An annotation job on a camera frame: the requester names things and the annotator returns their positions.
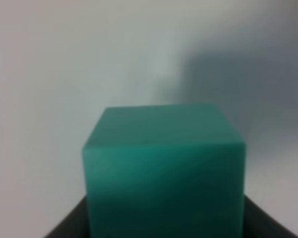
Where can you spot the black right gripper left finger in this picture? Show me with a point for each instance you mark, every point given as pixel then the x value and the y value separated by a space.
pixel 74 225

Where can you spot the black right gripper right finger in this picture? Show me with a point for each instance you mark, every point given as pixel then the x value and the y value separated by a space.
pixel 258 224

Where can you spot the teal block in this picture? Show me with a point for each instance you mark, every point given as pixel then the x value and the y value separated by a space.
pixel 172 171

